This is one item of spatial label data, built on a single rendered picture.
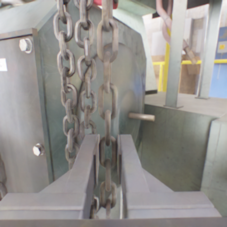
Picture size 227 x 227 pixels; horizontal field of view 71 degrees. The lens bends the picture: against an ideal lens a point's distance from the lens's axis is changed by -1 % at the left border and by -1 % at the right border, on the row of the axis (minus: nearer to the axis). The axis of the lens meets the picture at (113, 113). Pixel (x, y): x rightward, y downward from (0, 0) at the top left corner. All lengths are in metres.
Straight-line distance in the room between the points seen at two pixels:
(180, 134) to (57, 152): 0.47
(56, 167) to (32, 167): 0.04
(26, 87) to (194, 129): 0.51
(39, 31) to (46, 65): 0.04
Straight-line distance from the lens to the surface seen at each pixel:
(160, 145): 0.69
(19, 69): 0.25
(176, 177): 0.71
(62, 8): 0.19
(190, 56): 0.66
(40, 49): 0.23
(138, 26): 1.04
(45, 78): 0.22
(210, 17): 0.96
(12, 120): 0.29
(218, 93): 3.21
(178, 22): 0.63
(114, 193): 0.18
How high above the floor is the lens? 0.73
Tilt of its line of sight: 15 degrees down
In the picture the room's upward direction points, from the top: straight up
